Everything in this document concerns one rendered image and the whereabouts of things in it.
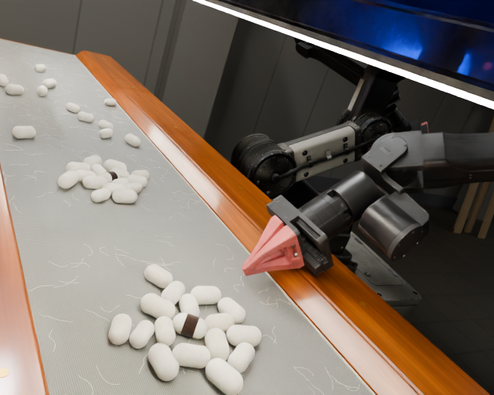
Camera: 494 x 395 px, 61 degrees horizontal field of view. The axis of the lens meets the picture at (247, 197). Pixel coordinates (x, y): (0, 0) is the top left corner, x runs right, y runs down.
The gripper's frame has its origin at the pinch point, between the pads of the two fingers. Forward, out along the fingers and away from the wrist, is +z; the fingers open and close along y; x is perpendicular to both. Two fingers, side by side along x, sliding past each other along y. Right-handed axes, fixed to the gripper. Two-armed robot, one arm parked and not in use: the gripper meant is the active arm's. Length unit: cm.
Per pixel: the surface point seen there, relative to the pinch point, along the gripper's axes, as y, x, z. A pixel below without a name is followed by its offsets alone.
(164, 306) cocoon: 4.7, -8.4, 10.5
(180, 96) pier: -182, 67, -42
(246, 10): 14.0, -34.5, -2.5
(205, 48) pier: -181, 49, -66
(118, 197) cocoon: -19.2, -6.2, 9.3
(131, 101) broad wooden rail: -69, 5, -4
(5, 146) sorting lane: -37.6, -13.2, 20.2
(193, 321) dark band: 7.3, -7.1, 8.8
